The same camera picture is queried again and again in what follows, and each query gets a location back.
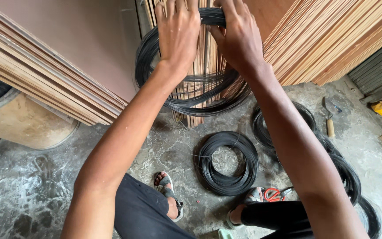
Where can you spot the person's left hand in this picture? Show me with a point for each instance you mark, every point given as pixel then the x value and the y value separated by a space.
pixel 177 36

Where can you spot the person's right hand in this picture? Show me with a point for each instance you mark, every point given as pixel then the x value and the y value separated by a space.
pixel 240 39

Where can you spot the stack of thin wooden strips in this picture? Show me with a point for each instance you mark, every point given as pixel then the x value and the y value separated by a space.
pixel 204 59

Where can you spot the stack of tilted plywood boards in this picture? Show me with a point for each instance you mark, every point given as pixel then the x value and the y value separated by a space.
pixel 327 39

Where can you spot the stack of leaning plywood sheets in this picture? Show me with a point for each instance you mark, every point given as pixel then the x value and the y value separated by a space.
pixel 45 73

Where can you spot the grey metal roller shutter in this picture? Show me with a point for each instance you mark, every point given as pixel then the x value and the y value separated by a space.
pixel 380 69

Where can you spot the grey right sandal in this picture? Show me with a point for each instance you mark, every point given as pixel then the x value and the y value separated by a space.
pixel 252 196

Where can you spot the grey sandal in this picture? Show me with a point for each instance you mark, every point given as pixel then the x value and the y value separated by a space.
pixel 252 196
pixel 169 194

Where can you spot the grey left sandal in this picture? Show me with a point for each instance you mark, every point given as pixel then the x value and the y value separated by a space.
pixel 169 194

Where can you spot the brown fibre drum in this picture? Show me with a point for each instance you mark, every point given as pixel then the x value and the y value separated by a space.
pixel 25 122

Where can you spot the person's left leg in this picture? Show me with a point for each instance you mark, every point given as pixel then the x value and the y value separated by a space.
pixel 144 212

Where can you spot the person's leg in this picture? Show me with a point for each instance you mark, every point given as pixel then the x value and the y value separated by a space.
pixel 144 212
pixel 277 217

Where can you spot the person's right leg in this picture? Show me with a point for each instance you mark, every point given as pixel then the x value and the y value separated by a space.
pixel 277 217

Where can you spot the pale green object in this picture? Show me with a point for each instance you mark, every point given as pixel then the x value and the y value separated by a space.
pixel 225 234

